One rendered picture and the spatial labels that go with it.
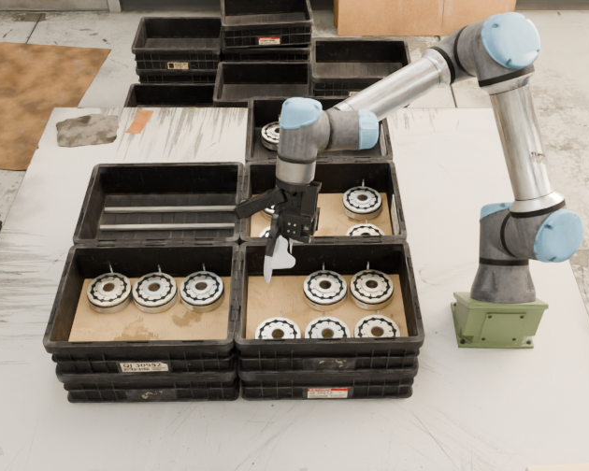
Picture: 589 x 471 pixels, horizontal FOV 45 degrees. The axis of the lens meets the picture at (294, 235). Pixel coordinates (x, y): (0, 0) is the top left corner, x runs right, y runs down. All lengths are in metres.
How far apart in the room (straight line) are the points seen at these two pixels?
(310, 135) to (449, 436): 0.75
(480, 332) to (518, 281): 0.16
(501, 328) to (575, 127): 2.19
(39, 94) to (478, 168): 2.51
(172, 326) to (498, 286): 0.76
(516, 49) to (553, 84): 2.59
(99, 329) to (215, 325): 0.26
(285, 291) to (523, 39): 0.76
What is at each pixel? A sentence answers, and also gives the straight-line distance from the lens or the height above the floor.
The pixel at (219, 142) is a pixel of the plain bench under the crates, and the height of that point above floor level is 0.70.
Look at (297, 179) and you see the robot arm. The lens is 1.36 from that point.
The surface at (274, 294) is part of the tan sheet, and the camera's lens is 1.71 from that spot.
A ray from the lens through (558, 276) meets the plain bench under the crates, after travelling 2.04.
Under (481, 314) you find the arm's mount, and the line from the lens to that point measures 1.73.
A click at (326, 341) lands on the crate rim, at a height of 0.93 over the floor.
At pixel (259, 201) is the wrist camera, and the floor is 1.19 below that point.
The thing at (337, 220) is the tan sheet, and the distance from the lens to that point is 1.89.
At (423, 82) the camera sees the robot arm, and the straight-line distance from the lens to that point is 1.60.
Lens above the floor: 2.14
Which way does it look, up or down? 45 degrees down
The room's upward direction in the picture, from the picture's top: 1 degrees counter-clockwise
